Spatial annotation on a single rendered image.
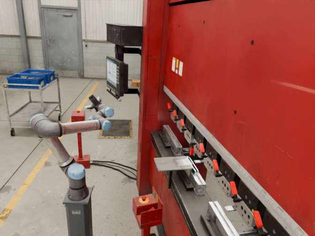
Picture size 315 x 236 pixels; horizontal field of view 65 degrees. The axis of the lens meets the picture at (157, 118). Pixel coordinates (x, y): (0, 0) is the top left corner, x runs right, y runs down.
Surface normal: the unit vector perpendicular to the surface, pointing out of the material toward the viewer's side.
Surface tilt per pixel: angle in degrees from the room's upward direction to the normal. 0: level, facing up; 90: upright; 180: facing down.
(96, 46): 90
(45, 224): 0
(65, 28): 90
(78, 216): 90
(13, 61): 90
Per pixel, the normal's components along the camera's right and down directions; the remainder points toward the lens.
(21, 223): 0.06, -0.93
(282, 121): -0.97, 0.02
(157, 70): 0.22, 0.37
